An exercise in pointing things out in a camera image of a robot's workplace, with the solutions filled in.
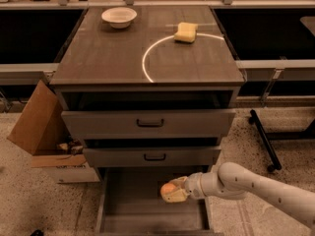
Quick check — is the orange fruit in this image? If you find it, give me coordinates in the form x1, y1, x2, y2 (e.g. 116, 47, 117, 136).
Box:
160, 183, 176, 195

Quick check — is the white bowl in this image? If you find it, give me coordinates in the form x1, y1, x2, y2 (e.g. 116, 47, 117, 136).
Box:
101, 7, 137, 30

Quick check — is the brown cardboard box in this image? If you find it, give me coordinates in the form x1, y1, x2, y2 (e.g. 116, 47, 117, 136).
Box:
7, 81, 98, 184

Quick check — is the yellow sponge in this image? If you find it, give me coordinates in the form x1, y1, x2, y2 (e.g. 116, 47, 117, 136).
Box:
174, 23, 198, 43

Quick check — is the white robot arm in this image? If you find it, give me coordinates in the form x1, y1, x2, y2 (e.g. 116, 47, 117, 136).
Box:
160, 162, 315, 236

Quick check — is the drawer with handle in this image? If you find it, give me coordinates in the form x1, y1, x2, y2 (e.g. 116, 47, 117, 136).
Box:
84, 147, 221, 167
61, 109, 235, 140

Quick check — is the middle drawer with handle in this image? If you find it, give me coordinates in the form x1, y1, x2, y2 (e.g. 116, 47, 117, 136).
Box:
84, 147, 221, 167

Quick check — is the top drawer with handle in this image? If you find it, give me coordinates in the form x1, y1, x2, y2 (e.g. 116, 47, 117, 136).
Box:
61, 109, 235, 140

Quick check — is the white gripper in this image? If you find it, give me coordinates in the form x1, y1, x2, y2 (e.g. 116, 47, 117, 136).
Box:
161, 172, 206, 203

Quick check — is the black wheeled stand base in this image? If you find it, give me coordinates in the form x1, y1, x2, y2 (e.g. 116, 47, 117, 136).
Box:
248, 109, 315, 173

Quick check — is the open bottom drawer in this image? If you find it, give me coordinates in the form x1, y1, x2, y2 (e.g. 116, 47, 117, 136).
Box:
95, 166, 214, 236

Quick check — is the grey drawer cabinet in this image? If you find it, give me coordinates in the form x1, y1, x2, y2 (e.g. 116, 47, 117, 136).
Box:
49, 5, 246, 236

